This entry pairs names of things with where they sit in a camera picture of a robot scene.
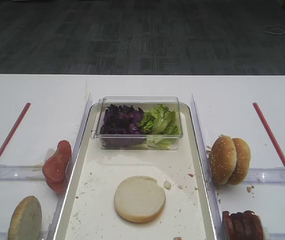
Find green lettuce pile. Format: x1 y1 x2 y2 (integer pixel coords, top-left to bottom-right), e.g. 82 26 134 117
137 104 181 149

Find bread piece on tray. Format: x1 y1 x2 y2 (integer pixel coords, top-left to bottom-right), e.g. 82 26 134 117
163 180 171 190

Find tomato slices stack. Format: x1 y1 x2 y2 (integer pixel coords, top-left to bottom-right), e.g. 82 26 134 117
42 140 72 194

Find meat patty slices stack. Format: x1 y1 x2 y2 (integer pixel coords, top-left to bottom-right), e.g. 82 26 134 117
222 210 266 240

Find clear plastic container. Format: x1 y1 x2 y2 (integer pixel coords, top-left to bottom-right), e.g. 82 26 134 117
92 96 183 150

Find purple cabbage leaves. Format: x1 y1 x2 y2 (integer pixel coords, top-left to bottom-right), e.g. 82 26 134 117
100 104 145 149

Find right long clear divider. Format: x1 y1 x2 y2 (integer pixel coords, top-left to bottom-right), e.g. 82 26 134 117
190 95 226 240

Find long clear divider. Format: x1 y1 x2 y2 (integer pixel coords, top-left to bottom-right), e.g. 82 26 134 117
47 93 93 240
190 95 226 240

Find bottom bun on tray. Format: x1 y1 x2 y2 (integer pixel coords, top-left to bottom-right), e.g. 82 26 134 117
113 175 166 224

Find front sesame bun top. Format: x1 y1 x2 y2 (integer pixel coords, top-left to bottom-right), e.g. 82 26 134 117
209 135 237 185

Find sesame bun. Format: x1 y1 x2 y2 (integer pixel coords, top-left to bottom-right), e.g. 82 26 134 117
227 138 251 185
209 135 237 185

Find rear sesame bun top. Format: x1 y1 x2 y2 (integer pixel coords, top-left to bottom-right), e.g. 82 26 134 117
227 138 251 185

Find white metal tray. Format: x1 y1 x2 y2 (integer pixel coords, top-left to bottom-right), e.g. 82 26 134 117
55 103 216 240

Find right red strip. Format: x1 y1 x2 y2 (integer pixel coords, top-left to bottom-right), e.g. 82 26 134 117
252 102 285 168

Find red strip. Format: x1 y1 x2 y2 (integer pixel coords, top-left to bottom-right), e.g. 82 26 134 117
252 102 285 168
0 102 31 158

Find left long clear divider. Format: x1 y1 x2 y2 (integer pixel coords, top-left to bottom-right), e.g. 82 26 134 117
47 93 93 240

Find right upper clear holder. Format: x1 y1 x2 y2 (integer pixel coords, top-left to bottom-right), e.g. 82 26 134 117
243 167 285 185

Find clear holder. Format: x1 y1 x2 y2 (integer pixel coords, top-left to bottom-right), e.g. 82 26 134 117
0 230 54 240
243 167 285 185
0 164 46 182

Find left red strip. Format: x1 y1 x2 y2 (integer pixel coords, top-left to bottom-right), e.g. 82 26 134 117
0 102 31 158

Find left upper clear holder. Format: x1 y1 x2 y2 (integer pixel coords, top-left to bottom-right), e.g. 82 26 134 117
0 164 46 182

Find upright bun half left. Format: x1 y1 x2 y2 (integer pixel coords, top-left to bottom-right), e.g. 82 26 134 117
7 195 42 240

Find left lower clear holder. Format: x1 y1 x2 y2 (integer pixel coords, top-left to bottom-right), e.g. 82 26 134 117
0 230 54 240

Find white cable on floor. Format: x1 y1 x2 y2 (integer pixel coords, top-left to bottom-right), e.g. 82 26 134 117
262 24 285 41

